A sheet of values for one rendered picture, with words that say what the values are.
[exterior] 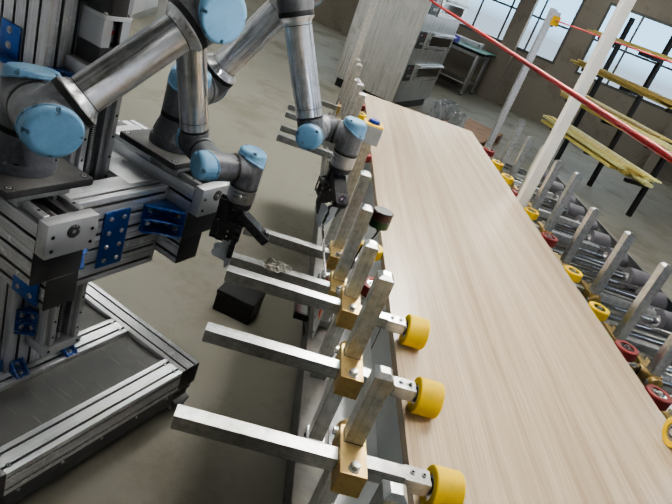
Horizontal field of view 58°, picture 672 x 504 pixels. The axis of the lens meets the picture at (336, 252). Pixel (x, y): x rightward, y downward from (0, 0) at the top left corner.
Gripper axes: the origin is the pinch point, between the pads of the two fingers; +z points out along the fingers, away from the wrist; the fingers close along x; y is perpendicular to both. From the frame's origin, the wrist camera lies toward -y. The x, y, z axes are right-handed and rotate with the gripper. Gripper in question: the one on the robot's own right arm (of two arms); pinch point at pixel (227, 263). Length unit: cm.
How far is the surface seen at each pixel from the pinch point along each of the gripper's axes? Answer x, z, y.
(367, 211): -2.2, -28.1, -32.3
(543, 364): 15, -8, -92
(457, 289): -14, -8, -71
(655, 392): 12, -8, -130
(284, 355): 52, -13, -18
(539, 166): -134, -29, -128
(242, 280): 26.5, -12.0, -5.2
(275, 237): -23.5, -1.2, -11.5
